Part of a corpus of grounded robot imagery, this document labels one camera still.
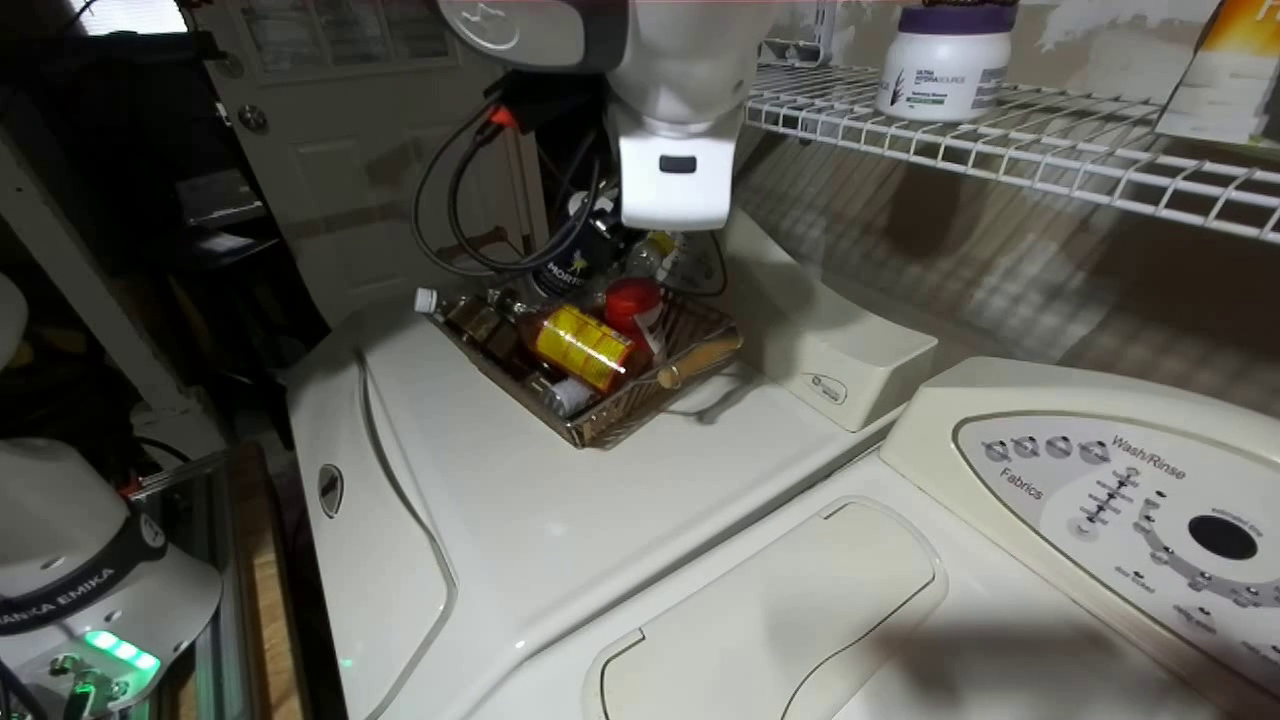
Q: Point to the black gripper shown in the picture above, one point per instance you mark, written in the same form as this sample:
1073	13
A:
599	246

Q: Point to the amber glass bottle yellow label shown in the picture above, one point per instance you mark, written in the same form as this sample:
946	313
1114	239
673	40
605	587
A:
580	344

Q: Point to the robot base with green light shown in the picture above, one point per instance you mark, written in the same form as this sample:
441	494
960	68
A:
92	596

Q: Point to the wicker basket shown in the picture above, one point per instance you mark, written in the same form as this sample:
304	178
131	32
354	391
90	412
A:
494	331

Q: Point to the white small tube bottle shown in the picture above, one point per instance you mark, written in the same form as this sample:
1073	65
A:
571	398

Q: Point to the left white washing machine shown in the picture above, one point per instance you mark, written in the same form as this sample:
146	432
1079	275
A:
461	532

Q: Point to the white washing machine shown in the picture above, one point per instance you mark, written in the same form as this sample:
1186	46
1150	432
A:
1028	541
461	532

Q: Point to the right white washing machine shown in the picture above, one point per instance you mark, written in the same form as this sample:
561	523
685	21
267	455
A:
1028	541

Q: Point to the red spray can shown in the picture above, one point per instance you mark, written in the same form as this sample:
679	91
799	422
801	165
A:
635	304

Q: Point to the white panel door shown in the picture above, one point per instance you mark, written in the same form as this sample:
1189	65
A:
339	108

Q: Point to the white jar purple lid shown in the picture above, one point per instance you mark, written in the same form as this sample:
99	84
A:
946	58

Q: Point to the orange white box on shelf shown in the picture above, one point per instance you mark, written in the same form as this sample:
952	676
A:
1228	91

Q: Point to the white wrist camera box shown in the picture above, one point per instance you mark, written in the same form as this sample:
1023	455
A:
679	181

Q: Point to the white wire shelf rack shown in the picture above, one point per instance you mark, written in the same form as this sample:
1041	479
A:
1082	146

